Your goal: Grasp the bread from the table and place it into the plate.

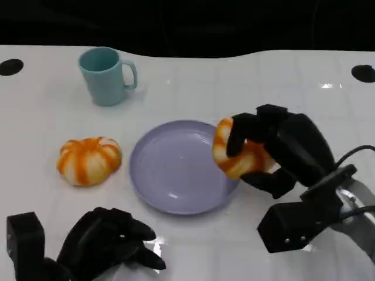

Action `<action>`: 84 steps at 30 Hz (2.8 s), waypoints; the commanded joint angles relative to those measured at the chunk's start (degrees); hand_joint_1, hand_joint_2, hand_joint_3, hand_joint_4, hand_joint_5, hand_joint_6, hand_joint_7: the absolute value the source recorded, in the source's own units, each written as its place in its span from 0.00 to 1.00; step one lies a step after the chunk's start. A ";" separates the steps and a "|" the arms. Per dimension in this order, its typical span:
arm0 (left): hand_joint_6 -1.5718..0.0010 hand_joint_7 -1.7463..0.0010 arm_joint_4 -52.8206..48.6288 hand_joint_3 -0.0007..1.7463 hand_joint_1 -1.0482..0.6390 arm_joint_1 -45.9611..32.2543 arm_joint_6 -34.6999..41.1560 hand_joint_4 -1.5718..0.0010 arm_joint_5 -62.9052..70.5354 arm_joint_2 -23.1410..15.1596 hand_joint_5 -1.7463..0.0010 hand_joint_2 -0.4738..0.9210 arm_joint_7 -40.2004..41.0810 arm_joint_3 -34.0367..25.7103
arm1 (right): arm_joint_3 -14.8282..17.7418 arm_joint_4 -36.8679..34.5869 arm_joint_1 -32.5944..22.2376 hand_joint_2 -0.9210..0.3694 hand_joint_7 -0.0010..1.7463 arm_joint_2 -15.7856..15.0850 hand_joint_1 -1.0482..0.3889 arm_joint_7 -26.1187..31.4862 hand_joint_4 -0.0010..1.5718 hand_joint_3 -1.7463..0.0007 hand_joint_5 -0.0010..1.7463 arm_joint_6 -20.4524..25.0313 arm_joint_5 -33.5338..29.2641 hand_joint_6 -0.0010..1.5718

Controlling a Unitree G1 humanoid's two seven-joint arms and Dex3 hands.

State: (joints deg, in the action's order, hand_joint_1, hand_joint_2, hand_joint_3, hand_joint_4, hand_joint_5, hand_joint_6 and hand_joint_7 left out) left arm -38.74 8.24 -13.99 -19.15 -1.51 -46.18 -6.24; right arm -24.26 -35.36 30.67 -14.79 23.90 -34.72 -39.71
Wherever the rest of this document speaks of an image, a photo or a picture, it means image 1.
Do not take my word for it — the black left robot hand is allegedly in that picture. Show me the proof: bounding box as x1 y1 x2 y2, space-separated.
57 207 167 281

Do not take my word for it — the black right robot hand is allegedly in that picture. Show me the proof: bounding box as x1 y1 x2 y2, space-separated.
227 104 336 200

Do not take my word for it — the orange and white bread roll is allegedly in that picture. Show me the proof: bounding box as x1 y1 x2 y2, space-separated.
212 116 278 180
56 136 123 187

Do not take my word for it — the lilac plate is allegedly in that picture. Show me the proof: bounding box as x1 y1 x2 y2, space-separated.
129 119 243 217

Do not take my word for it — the pale green mug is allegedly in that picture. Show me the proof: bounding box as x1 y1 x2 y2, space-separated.
78 46 138 107

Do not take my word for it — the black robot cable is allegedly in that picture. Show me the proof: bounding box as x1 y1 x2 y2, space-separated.
339 204 375 220
333 145 375 170

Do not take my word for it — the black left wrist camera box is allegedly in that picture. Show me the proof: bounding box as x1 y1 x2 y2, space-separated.
6 212 46 267

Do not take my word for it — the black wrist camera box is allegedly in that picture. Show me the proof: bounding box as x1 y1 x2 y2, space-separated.
6 212 46 267
257 163 358 254

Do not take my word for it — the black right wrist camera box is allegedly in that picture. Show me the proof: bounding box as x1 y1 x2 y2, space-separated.
257 163 358 254

